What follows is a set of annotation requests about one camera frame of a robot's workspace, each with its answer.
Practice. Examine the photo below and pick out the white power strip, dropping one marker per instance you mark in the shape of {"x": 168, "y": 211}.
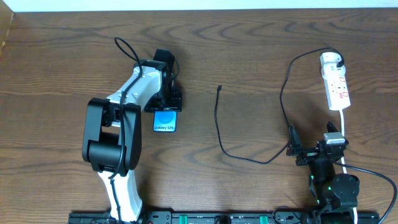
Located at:
{"x": 337, "y": 93}

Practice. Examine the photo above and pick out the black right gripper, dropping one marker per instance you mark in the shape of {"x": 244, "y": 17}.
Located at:
{"x": 311, "y": 154}

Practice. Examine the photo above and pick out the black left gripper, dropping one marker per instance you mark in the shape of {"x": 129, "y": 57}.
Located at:
{"x": 165, "y": 106}

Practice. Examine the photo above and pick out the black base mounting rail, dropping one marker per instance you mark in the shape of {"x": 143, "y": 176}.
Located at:
{"x": 165, "y": 217}

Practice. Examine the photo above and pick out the blue screen Galaxy smartphone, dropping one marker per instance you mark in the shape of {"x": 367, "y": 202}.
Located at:
{"x": 165, "y": 121}

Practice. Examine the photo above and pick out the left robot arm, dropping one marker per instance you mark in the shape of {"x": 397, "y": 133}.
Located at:
{"x": 112, "y": 138}

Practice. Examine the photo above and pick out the white USB charger plug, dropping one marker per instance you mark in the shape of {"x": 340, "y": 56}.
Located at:
{"x": 331, "y": 62}

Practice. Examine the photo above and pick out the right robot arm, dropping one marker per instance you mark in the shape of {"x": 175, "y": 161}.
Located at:
{"x": 336, "y": 193}

